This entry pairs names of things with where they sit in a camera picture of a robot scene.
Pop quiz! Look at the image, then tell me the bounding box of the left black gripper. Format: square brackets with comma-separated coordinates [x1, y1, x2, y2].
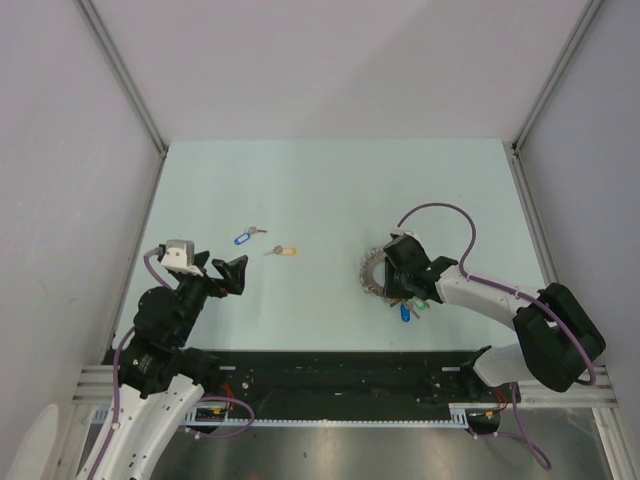
[173, 250, 247, 343]

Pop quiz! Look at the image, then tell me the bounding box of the green tag key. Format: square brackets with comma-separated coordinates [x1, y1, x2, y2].
[412, 298, 429, 311]

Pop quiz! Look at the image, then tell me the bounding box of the blue tag key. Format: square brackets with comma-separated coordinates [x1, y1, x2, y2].
[400, 303, 411, 323]
[234, 226, 267, 246]

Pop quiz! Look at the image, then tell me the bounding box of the yellow tag key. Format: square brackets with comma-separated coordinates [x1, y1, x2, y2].
[264, 245, 297, 257]

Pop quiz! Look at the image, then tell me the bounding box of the metal keyring disc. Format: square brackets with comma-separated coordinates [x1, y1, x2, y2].
[359, 247, 386, 297]

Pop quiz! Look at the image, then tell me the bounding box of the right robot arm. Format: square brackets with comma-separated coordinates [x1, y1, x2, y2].
[383, 234, 606, 401]

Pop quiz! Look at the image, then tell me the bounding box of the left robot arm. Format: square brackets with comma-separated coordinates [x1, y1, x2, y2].
[77, 240, 248, 479]

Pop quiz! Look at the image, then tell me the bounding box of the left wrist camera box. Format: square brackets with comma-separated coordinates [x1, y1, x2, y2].
[160, 239, 204, 277]

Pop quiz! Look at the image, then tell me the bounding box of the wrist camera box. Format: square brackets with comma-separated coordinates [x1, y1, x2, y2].
[160, 239, 204, 277]
[390, 226, 420, 241]

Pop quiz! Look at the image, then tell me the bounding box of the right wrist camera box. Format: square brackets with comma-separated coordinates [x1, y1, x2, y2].
[390, 226, 420, 241]

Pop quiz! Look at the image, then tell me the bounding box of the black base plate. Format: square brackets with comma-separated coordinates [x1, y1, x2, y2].
[205, 352, 515, 420]

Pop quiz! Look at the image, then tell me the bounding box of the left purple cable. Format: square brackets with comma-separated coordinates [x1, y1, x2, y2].
[89, 247, 257, 480]

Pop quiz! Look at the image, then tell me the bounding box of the purple cable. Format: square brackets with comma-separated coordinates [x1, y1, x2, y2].
[397, 202, 599, 474]
[89, 247, 257, 480]

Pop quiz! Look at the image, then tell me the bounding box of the grey slotted cable duct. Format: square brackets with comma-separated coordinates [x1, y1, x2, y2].
[89, 404, 501, 429]

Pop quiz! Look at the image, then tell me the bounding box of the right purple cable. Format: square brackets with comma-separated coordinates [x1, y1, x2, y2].
[397, 202, 599, 474]

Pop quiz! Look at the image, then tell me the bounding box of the left aluminium frame post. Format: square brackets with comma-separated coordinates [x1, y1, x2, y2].
[73, 0, 168, 159]

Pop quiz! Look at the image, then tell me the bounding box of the aluminium frame post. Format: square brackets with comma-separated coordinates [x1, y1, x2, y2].
[510, 0, 606, 154]
[73, 0, 168, 159]

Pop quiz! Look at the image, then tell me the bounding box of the right aluminium frame post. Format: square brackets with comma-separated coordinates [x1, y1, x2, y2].
[510, 0, 606, 154]

